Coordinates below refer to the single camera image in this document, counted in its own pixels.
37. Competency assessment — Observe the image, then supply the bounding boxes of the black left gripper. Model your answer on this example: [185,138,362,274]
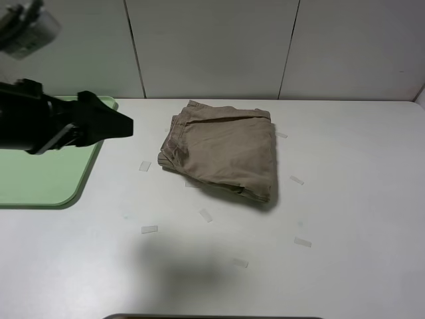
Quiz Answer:
[62,91,133,148]

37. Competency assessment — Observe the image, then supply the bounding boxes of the khaki shorts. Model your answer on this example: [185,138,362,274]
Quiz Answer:
[157,100,279,211]

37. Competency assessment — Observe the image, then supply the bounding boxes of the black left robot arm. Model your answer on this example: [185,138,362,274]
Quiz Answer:
[1,79,133,155]

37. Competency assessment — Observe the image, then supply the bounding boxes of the green plastic tray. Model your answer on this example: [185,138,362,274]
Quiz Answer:
[0,95,119,210]

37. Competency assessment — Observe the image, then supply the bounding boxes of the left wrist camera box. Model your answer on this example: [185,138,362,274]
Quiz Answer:
[1,0,61,60]

